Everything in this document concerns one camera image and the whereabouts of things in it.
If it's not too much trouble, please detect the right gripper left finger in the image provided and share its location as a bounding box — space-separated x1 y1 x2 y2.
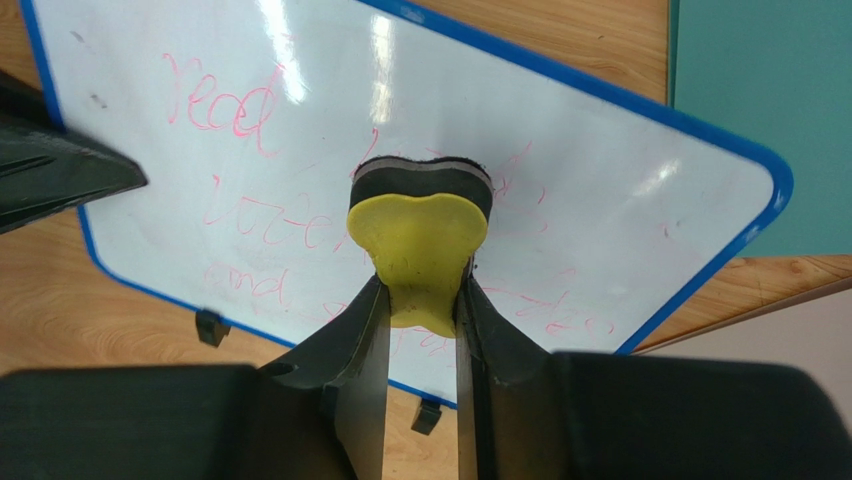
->
259 276 390 479

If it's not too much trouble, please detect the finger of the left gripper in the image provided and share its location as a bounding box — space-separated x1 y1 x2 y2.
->
1 72 148 234

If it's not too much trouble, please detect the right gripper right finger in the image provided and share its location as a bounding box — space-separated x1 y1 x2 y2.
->
455 277 553 479

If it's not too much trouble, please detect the yellow bone-shaped eraser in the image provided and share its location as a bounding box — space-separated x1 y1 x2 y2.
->
346 155 494 338

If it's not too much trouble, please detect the blue framed whiteboard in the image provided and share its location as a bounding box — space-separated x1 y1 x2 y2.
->
21 1 793 439

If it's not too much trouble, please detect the pinkish grey mat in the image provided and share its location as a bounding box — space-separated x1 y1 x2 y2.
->
638 279 851 428

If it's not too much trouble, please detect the teal mat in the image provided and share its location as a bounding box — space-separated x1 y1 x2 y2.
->
668 0 851 257

